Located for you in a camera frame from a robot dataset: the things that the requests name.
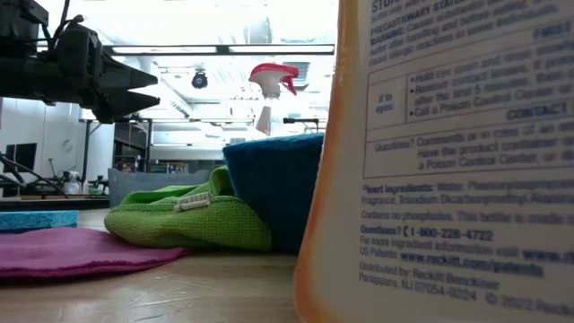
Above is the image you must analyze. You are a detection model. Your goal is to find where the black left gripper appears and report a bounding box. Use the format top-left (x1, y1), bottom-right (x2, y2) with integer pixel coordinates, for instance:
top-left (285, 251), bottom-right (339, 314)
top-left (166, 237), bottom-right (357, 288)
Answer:
top-left (53, 22), bottom-right (161, 125)

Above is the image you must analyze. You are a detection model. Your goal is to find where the clear spray bottle red trigger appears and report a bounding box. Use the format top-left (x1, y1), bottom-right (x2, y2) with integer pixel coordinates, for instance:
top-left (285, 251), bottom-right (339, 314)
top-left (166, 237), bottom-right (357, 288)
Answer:
top-left (248, 62), bottom-right (300, 137)

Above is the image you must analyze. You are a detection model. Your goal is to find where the green microfiber cloth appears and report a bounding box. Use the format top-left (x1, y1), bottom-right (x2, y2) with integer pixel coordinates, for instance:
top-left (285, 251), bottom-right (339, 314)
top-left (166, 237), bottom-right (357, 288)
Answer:
top-left (103, 165), bottom-right (274, 251)

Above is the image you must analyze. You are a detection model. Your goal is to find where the light blue sponge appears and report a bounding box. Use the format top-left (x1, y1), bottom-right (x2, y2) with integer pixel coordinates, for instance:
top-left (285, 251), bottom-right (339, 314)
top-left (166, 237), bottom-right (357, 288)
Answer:
top-left (0, 210), bottom-right (80, 234)

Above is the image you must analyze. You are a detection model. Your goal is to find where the magenta cloth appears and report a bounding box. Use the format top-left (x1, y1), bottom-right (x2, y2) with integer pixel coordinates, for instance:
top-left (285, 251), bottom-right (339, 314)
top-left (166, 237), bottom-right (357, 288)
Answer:
top-left (0, 227), bottom-right (188, 282)

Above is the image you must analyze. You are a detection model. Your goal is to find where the orange cleaner bottle white cap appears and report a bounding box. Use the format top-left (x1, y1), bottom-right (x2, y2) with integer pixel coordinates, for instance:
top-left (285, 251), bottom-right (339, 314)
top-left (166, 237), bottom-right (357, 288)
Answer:
top-left (293, 0), bottom-right (574, 323)

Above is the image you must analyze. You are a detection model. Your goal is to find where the black overhead rig bar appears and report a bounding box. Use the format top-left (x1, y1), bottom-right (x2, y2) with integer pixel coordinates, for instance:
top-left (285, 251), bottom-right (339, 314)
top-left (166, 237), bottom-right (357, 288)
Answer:
top-left (102, 43), bottom-right (336, 57)

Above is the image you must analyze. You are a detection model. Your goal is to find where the background white spray bottle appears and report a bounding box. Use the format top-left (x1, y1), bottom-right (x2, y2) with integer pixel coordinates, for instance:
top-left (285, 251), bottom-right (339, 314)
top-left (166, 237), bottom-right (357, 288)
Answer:
top-left (64, 170), bottom-right (82, 195)

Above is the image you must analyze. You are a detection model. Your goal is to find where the small black monitor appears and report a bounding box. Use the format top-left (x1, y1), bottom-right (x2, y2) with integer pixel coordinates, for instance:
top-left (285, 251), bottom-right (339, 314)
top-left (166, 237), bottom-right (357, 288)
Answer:
top-left (2, 142), bottom-right (39, 174)

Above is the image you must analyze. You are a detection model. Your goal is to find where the black hanging camera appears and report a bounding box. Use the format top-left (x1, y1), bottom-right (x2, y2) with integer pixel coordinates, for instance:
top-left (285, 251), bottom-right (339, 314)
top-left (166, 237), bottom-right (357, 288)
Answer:
top-left (191, 69), bottom-right (209, 90)

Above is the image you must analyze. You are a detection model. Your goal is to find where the black aluminium table frame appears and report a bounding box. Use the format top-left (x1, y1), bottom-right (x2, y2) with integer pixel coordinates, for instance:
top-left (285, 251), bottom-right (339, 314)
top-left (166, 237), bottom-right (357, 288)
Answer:
top-left (0, 196), bottom-right (111, 212)

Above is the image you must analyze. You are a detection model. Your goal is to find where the black background workbench frame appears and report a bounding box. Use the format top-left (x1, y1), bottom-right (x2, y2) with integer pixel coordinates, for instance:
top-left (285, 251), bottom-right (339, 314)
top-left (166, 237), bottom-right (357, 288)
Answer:
top-left (79, 116), bottom-right (320, 174)

